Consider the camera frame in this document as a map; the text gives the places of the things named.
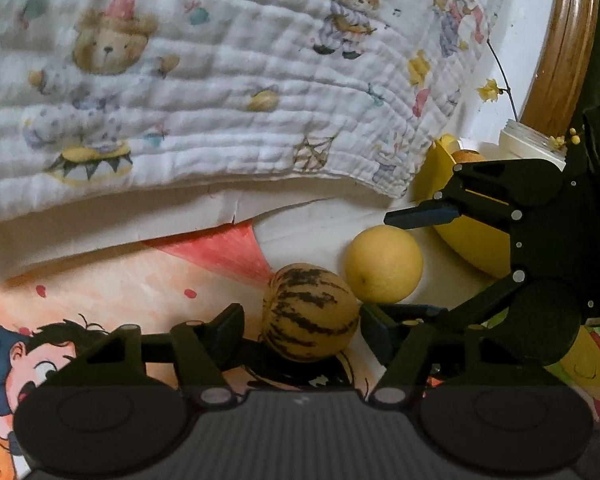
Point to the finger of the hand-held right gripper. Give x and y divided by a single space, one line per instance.
422 215
480 305

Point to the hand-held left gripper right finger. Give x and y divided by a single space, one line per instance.
384 332

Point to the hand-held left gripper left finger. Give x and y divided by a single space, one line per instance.
226 332

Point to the yellow scalloped bowl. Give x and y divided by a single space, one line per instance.
472 250

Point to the yellow lemon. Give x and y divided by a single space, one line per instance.
382 264

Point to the striped yellow melon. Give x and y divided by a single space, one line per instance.
310 312

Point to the tan round fruit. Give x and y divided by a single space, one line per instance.
467 156

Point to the white jar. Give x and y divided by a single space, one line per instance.
527 142

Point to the yellow flower branch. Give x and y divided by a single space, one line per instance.
500 85

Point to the white printed blanket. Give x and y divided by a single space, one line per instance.
205 85

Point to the brown wooden frame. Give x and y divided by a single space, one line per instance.
562 45

